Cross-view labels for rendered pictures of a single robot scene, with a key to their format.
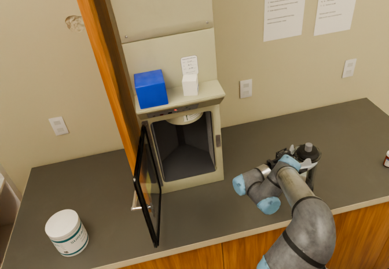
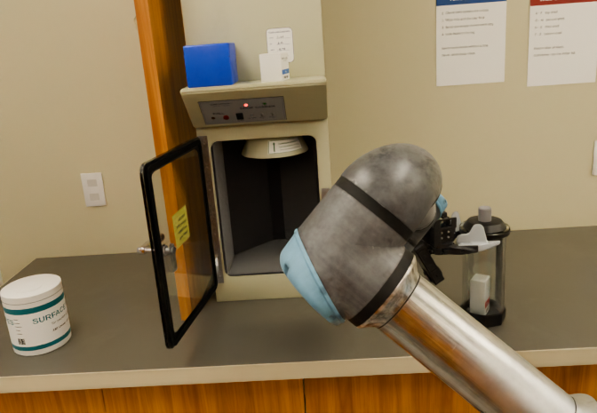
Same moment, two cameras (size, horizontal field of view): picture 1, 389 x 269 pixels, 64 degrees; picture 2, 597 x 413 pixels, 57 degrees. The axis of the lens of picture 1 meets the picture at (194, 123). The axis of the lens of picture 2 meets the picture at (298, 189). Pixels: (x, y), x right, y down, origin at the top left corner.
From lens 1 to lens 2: 62 cm
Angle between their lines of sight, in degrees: 23
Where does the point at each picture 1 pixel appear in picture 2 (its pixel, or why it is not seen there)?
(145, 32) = not seen: outside the picture
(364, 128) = not seen: outside the picture
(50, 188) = not seen: hidden behind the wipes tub
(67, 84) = (119, 119)
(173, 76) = (254, 59)
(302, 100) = (517, 210)
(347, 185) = (577, 321)
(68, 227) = (37, 289)
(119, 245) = (114, 353)
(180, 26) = not seen: outside the picture
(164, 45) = (242, 4)
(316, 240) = (381, 164)
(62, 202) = not seen: hidden behind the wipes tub
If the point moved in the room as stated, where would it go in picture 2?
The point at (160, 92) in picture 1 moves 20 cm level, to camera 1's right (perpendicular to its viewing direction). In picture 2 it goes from (219, 59) to (312, 53)
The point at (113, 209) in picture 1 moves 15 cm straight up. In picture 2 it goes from (129, 311) to (120, 258)
